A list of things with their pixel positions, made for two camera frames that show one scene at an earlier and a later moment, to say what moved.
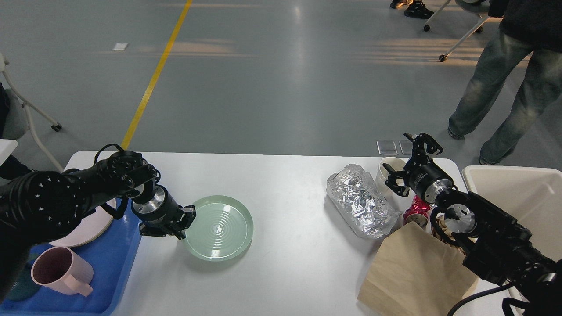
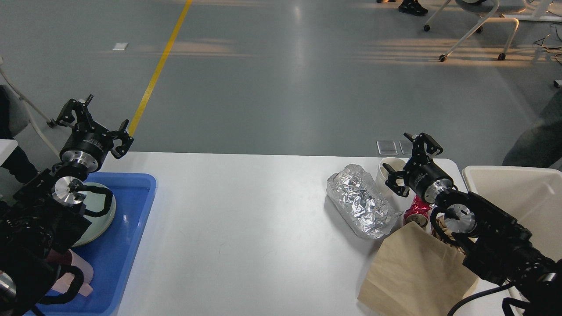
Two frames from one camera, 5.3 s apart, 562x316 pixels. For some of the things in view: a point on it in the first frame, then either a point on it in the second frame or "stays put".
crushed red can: (418, 212) stays put
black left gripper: (162, 209) to (88, 145)
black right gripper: (428, 180) stays put
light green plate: (223, 229) to (94, 202)
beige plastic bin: (531, 195) stays put
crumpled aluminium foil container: (353, 192) stays put
